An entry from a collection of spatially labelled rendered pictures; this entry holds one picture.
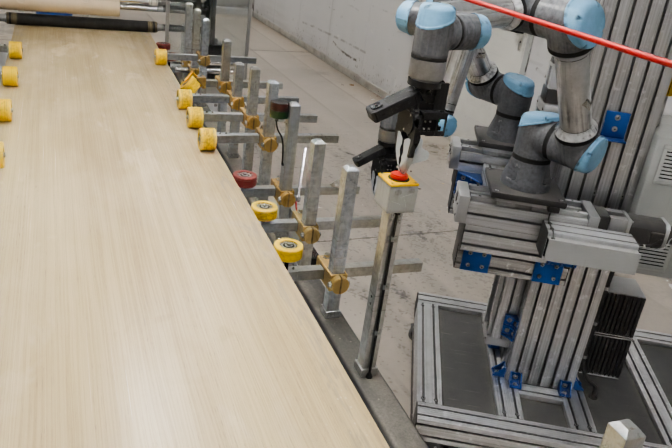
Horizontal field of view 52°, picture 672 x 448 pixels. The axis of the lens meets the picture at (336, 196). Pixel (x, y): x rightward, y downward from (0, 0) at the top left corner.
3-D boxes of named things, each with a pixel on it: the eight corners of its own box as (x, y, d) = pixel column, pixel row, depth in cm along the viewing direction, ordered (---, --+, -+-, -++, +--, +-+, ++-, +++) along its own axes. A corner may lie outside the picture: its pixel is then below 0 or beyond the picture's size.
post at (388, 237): (369, 364, 175) (398, 202, 158) (377, 376, 171) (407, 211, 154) (353, 366, 173) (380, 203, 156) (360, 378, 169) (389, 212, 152)
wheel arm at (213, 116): (314, 120, 286) (315, 112, 284) (317, 123, 283) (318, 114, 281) (192, 118, 267) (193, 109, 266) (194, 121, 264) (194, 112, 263)
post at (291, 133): (283, 234, 239) (298, 100, 221) (286, 239, 236) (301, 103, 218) (273, 235, 238) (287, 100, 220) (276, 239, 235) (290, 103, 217)
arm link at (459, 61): (507, -3, 223) (457, 140, 235) (482, -9, 231) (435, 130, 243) (485, -12, 215) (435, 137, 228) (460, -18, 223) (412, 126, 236)
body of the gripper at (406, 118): (443, 139, 148) (454, 84, 143) (408, 139, 145) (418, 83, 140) (427, 128, 154) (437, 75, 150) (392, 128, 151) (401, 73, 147)
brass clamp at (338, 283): (333, 269, 200) (335, 254, 198) (350, 293, 188) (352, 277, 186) (312, 270, 197) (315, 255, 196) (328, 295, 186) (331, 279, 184)
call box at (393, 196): (400, 202, 160) (406, 171, 157) (413, 215, 154) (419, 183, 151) (372, 203, 157) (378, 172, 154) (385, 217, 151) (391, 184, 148)
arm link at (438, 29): (468, 8, 139) (440, 7, 134) (457, 62, 143) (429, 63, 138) (439, 1, 144) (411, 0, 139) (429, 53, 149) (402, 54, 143)
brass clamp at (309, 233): (307, 224, 220) (308, 209, 218) (321, 243, 209) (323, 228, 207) (288, 225, 218) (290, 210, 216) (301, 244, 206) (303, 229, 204)
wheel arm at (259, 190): (355, 192, 247) (357, 181, 246) (359, 196, 245) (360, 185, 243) (236, 195, 231) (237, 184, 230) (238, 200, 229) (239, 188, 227)
